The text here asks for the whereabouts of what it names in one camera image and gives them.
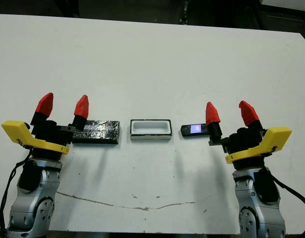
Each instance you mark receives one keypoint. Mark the box base white insert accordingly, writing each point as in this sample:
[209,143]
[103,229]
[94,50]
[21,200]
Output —
[151,129]

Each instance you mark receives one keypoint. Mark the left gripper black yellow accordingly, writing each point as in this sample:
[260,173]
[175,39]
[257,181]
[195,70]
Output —
[46,138]

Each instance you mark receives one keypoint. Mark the black chair base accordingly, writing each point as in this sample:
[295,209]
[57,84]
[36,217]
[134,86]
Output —
[184,13]

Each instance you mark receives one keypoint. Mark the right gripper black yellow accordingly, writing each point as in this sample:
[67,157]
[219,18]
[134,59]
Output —
[244,145]

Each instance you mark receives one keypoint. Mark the black foil-wrapped bar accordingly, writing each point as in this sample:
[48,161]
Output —
[100,135]

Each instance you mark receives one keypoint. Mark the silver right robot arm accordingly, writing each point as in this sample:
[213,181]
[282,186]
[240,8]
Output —
[259,210]

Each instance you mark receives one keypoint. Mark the small black camera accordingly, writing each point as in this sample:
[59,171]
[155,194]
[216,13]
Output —
[193,129]

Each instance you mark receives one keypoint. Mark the dark background furniture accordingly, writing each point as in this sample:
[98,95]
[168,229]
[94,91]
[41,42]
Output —
[283,22]

